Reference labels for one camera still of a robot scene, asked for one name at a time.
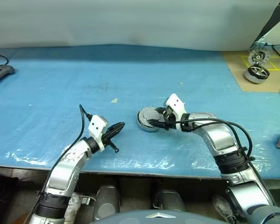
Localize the black power strip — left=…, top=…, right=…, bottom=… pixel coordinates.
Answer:
left=0, top=65, right=16, bottom=87

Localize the black power strip cable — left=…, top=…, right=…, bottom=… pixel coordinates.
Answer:
left=0, top=54, right=10, bottom=68

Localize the spare motor open lid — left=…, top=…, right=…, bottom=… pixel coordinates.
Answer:
left=248, top=47, right=271, bottom=65

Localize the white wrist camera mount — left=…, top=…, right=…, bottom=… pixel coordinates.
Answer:
left=87, top=114, right=109, bottom=150
left=165, top=93, right=186, bottom=130

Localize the blue plastic table cover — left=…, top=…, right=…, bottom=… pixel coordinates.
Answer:
left=0, top=44, right=280, bottom=180

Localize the grey metal stand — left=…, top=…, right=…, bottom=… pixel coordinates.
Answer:
left=251, top=0, right=280, bottom=51

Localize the round motor housing with stator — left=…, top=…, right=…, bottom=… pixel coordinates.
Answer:
left=136, top=106, right=162, bottom=133

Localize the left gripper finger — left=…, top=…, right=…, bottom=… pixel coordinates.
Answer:
left=106, top=121, right=126, bottom=132
left=104, top=127, right=122, bottom=139

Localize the grey robot torso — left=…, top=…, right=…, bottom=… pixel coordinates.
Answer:
left=88, top=209, right=227, bottom=224

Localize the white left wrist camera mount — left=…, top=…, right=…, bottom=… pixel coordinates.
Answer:
left=87, top=114, right=109, bottom=150

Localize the white shoe under table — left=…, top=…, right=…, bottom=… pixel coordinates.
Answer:
left=64, top=193, right=95, bottom=221
left=211, top=194, right=237, bottom=223

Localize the brown cardboard sheet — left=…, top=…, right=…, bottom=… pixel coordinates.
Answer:
left=221, top=49, right=280, bottom=93

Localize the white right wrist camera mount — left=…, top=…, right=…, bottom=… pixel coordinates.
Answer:
left=165, top=93, right=186, bottom=130

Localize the spare motor housing with rotor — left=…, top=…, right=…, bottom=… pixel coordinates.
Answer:
left=244, top=65, right=271, bottom=84

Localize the finned hinged motor lid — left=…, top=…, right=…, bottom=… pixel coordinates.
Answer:
left=139, top=107, right=161, bottom=126

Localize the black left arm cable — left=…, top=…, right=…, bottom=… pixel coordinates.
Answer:
left=59, top=104, right=93, bottom=156

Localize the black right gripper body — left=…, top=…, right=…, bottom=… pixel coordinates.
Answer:
left=162, top=105, right=176, bottom=122

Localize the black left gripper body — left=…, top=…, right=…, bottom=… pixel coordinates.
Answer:
left=100, top=130, right=119, bottom=154

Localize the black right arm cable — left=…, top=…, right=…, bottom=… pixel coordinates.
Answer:
left=163, top=118, right=277, bottom=206

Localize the dark rounded robot leg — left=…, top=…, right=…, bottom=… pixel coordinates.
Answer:
left=92, top=185, right=121, bottom=221
left=152, top=188, right=186, bottom=212

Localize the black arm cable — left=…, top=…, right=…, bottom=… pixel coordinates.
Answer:
left=59, top=104, right=93, bottom=156
left=163, top=118, right=277, bottom=206

